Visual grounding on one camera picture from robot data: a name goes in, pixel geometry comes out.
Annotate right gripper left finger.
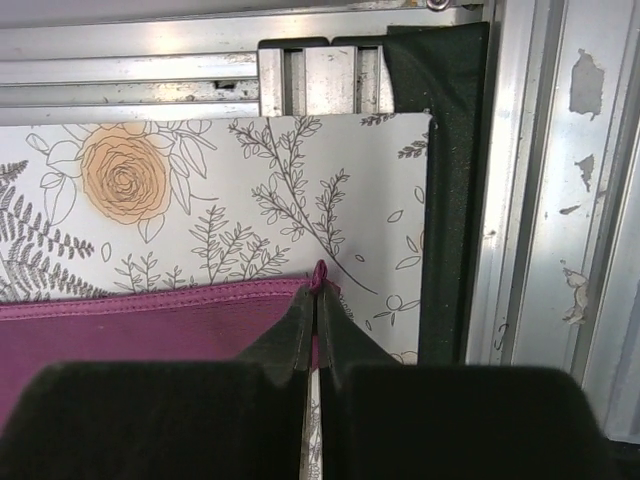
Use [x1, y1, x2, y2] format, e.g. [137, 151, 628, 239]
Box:
[1, 287, 315, 479]

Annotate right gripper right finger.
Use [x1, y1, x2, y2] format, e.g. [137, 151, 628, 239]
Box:
[316, 285, 618, 479]

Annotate purple satin napkin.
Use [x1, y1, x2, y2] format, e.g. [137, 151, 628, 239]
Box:
[1, 261, 328, 420]

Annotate floral tablecloth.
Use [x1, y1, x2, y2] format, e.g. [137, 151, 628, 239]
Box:
[1, 113, 431, 479]

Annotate aluminium frame rail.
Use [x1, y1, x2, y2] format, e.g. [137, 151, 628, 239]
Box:
[1, 1, 639, 443]

